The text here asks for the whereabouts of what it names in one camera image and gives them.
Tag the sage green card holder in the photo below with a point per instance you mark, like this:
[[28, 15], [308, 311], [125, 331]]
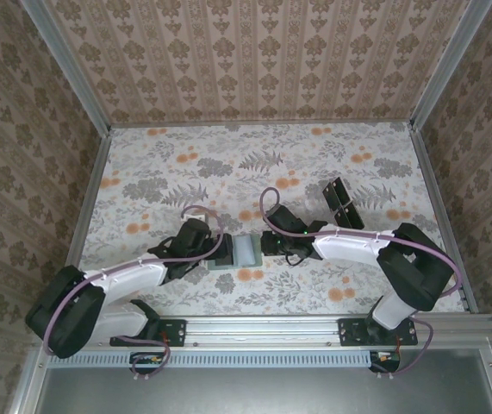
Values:
[[245, 250]]

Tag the clear acrylic card stand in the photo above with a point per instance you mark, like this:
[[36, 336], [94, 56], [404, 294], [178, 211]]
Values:
[[342, 202]]

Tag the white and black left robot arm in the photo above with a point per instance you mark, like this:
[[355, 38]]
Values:
[[129, 276]]

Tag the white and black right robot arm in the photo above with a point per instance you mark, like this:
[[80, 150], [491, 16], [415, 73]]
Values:
[[344, 248]]

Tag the black VIP credit card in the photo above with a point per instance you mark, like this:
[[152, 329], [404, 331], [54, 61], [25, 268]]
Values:
[[332, 190], [344, 217], [355, 215]]

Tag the aluminium mounting beam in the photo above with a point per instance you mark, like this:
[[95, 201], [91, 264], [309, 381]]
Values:
[[263, 332]]

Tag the floral patterned table cover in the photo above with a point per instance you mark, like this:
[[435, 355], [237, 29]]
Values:
[[163, 172]]

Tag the black controller box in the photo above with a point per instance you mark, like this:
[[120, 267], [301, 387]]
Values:
[[146, 361], [385, 361]]

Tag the grey metal panel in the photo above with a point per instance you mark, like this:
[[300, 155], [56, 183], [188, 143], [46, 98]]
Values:
[[271, 392]]

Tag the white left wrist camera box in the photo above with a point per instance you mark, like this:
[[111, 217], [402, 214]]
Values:
[[198, 215]]

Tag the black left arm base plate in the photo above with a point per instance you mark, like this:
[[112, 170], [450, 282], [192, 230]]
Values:
[[176, 332]]

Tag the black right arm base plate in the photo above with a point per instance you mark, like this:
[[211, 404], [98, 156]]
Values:
[[351, 332]]

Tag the aluminium back rail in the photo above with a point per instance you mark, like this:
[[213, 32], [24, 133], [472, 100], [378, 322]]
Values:
[[271, 123]]

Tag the aluminium side rail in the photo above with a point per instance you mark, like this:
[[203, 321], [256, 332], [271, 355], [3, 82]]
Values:
[[95, 172], [429, 172]]

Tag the aluminium frame post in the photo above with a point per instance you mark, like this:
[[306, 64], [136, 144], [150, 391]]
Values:
[[437, 64], [72, 69]]

